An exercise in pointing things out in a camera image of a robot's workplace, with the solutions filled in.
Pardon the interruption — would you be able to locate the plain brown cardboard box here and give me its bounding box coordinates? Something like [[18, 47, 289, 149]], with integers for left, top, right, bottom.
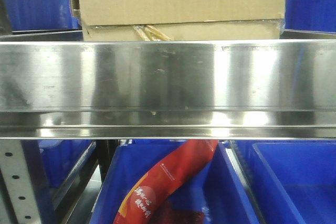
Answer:
[[70, 0, 286, 41]]

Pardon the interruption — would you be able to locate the blue plastic bin lower middle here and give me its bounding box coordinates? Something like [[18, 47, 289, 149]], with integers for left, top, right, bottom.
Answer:
[[89, 140, 259, 223]]

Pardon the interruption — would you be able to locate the blue plastic bin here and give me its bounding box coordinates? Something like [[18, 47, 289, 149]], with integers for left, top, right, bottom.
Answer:
[[285, 0, 335, 33], [22, 139, 94, 188], [89, 140, 259, 223], [234, 140, 335, 223], [4, 0, 79, 31]]

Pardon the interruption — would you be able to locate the stainless steel shelf rack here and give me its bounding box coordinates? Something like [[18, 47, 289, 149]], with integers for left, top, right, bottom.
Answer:
[[1, 30, 335, 223]]

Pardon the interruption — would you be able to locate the red printed package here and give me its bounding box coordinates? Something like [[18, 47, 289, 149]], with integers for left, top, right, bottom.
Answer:
[[113, 140, 218, 223]]

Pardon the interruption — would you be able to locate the blue plastic bin lower left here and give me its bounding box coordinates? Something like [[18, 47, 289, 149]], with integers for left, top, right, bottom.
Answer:
[[22, 139, 94, 188]]

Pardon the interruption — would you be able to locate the blue plastic bin lower right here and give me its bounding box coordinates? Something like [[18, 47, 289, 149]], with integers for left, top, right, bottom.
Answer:
[[234, 140, 335, 223]]

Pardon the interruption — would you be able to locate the blue plastic bin upper left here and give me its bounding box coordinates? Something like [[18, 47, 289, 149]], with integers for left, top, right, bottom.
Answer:
[[4, 0, 79, 31]]

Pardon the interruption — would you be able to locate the blue plastic bin upper right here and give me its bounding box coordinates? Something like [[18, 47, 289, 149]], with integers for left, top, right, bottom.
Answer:
[[285, 0, 335, 33]]

